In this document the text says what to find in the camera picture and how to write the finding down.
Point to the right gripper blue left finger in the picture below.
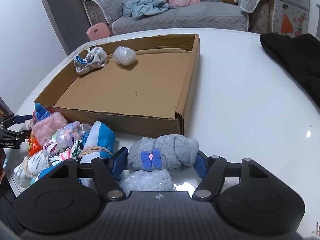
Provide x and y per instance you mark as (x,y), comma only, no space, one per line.
(117,163)

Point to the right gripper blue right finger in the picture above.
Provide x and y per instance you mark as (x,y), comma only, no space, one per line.
(201,165)

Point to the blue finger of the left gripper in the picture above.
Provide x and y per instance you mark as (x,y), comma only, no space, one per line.
(20,119)

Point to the orange plastic bundle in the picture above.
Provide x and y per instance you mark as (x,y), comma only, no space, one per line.
(33,145)

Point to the pink fluffy pompom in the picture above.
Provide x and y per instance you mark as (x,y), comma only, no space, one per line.
(46,128)

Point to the bubble white bundle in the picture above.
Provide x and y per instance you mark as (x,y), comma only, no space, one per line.
(157,180)

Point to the grey sock roll blue bow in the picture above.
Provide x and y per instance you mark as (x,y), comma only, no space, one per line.
(168,152)

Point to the blue knitted mini hat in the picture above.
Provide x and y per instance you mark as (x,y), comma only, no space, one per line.
(41,112)

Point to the white striped sock bundle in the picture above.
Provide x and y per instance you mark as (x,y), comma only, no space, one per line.
(28,172)

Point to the pastel plastic wrapped bundle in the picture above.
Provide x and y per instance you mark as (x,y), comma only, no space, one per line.
(74,131)

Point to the cardboard box tray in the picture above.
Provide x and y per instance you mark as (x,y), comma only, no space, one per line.
(151,97)

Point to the white sock roll blue trim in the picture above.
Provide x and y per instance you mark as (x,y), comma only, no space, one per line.
(95,59)

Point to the plastic wrapped white bundle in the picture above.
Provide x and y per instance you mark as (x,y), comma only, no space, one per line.
(124,56)

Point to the pink child chair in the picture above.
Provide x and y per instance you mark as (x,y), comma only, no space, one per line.
(98,31)

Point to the black cloth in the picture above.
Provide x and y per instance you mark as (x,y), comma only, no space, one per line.
(299,56)

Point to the grey sofa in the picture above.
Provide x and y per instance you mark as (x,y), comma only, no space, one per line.
(248,15)

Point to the decorated fridge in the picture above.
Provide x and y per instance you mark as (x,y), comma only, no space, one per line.
(291,17)

